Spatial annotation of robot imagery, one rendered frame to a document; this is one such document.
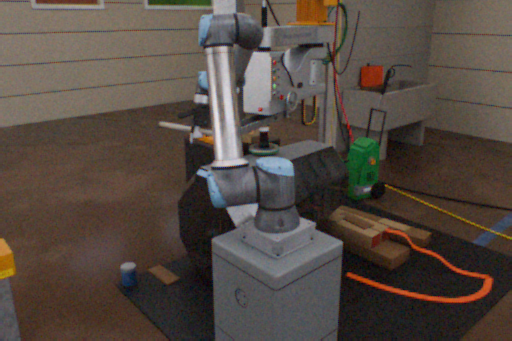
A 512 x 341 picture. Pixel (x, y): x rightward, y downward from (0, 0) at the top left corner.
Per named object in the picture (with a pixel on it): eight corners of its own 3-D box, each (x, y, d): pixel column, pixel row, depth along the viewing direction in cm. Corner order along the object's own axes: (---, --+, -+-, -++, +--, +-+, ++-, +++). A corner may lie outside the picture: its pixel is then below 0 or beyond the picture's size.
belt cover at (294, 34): (306, 45, 375) (307, 24, 371) (334, 46, 362) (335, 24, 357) (237, 52, 300) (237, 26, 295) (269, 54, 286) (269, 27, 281)
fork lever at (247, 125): (270, 113, 341) (270, 107, 339) (292, 116, 330) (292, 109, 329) (211, 136, 287) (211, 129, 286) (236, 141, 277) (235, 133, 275)
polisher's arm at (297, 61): (303, 103, 383) (305, 43, 368) (328, 105, 370) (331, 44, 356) (254, 118, 325) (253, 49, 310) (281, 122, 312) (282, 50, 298)
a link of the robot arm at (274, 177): (299, 205, 178) (298, 163, 173) (257, 211, 174) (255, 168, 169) (288, 192, 192) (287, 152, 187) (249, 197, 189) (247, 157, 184)
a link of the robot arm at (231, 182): (258, 207, 172) (239, 7, 166) (212, 213, 169) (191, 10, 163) (250, 200, 187) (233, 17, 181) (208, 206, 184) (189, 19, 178)
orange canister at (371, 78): (355, 88, 596) (356, 63, 586) (376, 84, 628) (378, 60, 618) (369, 90, 580) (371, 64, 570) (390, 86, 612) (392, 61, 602)
